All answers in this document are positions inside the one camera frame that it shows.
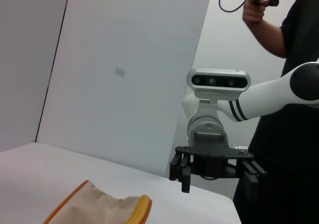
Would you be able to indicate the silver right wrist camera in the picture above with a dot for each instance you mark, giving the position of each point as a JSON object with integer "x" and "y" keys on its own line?
{"x": 219, "y": 80}

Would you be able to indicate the person in black shirt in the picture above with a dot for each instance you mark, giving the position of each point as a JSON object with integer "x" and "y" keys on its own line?
{"x": 286, "y": 159}

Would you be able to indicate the beige bear-print food bag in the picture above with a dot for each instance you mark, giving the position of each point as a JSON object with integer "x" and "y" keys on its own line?
{"x": 99, "y": 209}

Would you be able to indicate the white backdrop panel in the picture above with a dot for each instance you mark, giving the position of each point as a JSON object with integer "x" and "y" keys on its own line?
{"x": 22, "y": 59}
{"x": 124, "y": 34}

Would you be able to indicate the small grey sticker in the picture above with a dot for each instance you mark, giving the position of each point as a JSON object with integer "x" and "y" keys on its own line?
{"x": 119, "y": 71}

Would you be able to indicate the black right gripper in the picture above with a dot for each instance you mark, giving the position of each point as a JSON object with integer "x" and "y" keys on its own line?
{"x": 214, "y": 164}

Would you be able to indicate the person's bare forearm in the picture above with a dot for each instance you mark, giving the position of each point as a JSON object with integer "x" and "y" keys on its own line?
{"x": 269, "y": 37}

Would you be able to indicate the person's bare hand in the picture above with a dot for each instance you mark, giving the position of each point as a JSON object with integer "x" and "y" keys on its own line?
{"x": 253, "y": 11}

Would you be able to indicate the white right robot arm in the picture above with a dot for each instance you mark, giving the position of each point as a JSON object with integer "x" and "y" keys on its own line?
{"x": 269, "y": 97}

